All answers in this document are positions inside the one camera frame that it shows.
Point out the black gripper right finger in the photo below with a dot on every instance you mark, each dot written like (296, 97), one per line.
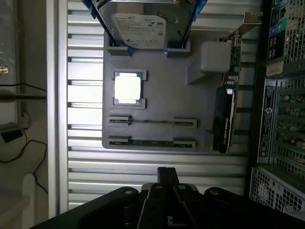
(171, 176)

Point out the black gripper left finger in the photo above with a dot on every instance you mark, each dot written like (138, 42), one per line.
(162, 176)

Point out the RAM stick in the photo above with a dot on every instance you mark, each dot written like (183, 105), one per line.
(152, 122)
(152, 142)

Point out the black graphics card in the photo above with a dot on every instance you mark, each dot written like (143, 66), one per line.
(224, 119)

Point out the grey parts rack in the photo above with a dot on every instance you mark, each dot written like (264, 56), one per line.
(162, 95)

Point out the silver CPU chip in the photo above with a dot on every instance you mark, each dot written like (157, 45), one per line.
(128, 88)

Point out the black PC case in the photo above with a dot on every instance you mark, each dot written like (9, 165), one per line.
(262, 119)

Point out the silver hard disk drive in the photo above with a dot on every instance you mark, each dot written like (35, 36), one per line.
(143, 26)

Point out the blue disk bracket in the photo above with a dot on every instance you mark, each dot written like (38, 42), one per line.
(129, 48)

